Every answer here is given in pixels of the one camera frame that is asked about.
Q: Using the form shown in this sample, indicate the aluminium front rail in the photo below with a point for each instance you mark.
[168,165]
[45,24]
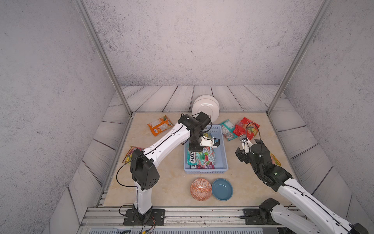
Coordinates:
[178,220]

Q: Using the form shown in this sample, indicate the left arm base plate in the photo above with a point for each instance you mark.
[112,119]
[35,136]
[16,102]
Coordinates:
[152,217]

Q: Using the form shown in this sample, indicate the orange patterned bowl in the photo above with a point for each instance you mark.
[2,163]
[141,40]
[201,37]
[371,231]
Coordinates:
[201,189]

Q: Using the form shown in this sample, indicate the orange Fox's candy bag back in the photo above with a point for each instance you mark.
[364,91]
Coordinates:
[160,125]

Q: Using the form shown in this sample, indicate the teal Fox's candy bag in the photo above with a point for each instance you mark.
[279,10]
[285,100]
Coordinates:
[205,157]

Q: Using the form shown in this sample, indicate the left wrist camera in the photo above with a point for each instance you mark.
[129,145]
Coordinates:
[210,142]

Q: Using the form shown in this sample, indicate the red candy bag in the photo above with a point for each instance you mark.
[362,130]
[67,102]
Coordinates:
[247,128]

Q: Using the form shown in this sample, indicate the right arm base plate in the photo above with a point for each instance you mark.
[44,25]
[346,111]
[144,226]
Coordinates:
[252,216]

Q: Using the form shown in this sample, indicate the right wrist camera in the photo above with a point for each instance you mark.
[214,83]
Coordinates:
[246,143]

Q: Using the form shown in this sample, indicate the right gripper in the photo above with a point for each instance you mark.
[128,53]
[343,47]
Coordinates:
[241,155]

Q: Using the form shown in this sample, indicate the blue bowl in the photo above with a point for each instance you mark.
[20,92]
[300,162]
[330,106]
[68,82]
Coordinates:
[222,189]

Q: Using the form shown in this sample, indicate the white plates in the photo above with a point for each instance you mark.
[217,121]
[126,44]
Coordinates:
[208,105]

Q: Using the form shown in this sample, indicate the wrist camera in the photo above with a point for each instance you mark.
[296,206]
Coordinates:
[246,143]
[210,142]

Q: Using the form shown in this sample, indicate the light blue plastic basket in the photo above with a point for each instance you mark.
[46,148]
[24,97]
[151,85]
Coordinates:
[220,155]

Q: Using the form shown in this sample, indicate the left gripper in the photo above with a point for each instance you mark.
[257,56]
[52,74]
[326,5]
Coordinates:
[194,148]

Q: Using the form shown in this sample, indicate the purple Fox's berries candy bag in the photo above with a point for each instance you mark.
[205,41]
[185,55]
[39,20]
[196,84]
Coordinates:
[202,167]

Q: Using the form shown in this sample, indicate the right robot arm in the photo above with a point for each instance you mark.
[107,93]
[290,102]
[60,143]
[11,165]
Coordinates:
[321,220]

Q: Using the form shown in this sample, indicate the green yellow Fox's candy bag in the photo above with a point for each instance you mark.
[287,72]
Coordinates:
[207,135]

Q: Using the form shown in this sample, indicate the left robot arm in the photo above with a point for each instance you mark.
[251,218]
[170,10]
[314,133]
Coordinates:
[144,163]

